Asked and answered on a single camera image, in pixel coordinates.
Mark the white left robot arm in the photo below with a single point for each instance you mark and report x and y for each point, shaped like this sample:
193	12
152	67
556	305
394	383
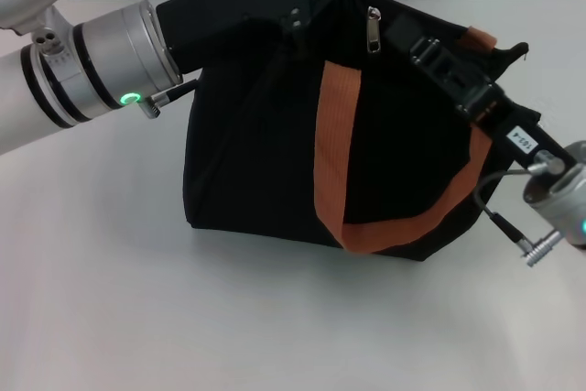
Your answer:
68	79

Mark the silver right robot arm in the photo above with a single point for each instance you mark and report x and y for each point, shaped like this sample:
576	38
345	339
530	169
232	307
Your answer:
561	208

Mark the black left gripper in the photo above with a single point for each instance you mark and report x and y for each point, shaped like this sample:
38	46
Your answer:
238	2

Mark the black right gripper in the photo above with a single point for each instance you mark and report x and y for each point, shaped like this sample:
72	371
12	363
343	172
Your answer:
508	125

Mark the silver zipper pull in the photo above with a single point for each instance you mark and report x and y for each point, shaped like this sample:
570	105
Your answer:
374	34

